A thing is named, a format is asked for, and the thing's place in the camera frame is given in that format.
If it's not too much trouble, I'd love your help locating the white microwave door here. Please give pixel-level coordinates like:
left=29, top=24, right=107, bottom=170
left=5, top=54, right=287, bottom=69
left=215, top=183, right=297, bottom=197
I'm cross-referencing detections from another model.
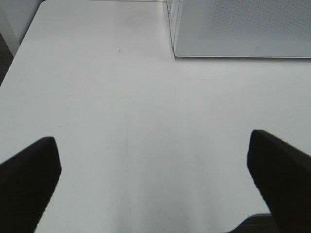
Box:
left=168, top=0, right=311, bottom=58

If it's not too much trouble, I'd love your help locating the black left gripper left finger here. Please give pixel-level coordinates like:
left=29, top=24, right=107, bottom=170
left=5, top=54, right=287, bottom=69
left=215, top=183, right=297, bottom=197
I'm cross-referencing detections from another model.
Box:
left=0, top=136, right=61, bottom=233

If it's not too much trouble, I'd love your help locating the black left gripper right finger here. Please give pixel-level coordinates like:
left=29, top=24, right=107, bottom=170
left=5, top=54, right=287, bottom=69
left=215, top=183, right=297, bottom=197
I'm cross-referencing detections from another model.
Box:
left=247, top=130, right=311, bottom=233

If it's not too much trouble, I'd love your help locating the white microwave oven body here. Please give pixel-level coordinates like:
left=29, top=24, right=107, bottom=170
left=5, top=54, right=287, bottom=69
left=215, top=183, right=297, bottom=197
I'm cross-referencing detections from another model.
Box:
left=42, top=0, right=311, bottom=58

